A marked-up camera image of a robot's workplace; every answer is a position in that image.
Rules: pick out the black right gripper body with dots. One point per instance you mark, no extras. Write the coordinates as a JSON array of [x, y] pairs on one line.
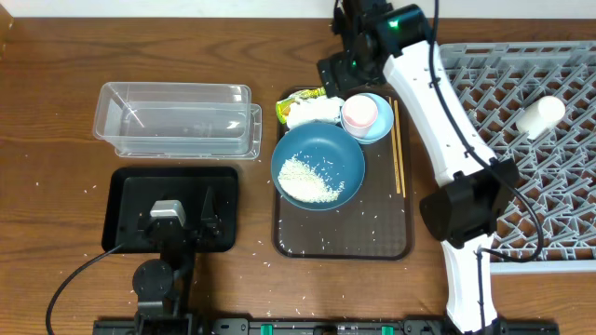
[[348, 73]]

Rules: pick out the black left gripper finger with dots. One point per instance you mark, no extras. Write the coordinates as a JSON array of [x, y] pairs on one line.
[[209, 216], [167, 195]]

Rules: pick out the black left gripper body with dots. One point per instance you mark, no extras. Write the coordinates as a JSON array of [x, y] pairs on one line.
[[174, 228]]

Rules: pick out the pink plastic cup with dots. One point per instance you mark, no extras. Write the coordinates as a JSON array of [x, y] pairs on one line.
[[359, 113]]

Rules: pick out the wooden chopstick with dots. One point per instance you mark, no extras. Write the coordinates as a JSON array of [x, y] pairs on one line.
[[395, 148], [399, 148]]

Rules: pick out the white plastic cup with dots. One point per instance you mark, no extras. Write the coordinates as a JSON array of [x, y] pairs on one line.
[[540, 117]]

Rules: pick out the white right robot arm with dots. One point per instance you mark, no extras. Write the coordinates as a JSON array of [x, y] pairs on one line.
[[398, 47]]

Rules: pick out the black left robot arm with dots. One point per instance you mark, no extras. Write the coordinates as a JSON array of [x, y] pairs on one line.
[[163, 285]]

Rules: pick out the grey dishwasher rack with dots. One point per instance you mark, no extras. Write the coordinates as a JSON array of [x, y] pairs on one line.
[[495, 82]]

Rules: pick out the black plastic bin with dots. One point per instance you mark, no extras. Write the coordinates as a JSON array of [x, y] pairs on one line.
[[134, 190]]

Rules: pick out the light blue bowl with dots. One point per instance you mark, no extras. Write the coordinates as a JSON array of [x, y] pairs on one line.
[[383, 123]]

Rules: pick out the clear plastic container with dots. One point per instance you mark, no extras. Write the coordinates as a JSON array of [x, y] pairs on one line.
[[135, 109]]

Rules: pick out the green yellow snack wrapper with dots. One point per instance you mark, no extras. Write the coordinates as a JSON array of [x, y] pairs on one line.
[[283, 107]]

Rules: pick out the dark blue plate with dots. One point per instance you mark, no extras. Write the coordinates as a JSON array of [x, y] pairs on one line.
[[330, 153]]

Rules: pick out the pile of white rice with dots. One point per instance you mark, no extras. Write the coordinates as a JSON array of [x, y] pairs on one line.
[[301, 182]]

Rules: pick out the dark brown serving tray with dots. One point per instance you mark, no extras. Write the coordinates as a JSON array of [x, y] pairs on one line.
[[376, 224]]

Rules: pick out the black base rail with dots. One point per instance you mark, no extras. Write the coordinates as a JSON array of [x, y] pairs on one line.
[[240, 326]]

